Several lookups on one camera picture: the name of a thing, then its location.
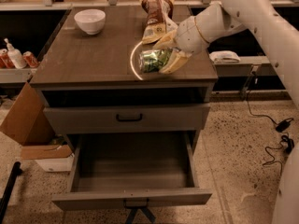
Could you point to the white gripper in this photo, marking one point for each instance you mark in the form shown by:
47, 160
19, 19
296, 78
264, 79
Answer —
189, 36

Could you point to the crushed green can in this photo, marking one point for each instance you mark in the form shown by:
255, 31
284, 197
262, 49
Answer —
153, 60

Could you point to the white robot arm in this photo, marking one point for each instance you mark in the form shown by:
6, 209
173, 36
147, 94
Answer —
279, 41

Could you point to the grey wooden drawer cabinet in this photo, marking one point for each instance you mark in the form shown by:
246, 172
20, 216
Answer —
102, 70

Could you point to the closed grey upper drawer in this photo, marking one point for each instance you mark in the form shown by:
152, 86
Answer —
156, 118

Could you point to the open grey middle drawer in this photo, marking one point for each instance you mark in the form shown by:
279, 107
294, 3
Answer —
130, 170

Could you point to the red soda can at edge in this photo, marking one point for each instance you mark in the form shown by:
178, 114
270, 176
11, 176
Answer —
5, 61

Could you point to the brown chip bag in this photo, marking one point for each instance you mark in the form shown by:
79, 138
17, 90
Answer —
159, 19

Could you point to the folded white cloth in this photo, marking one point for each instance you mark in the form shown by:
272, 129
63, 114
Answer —
225, 56

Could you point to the white ceramic bowl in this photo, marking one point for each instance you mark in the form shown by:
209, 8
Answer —
91, 21

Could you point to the white cardboard box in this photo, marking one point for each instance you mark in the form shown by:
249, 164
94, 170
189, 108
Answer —
51, 158

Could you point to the brown cardboard box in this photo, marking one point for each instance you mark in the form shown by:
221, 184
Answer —
25, 122

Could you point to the black pole left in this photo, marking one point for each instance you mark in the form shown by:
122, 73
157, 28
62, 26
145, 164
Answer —
15, 172

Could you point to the black upper drawer handle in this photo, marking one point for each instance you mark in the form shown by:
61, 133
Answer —
136, 118

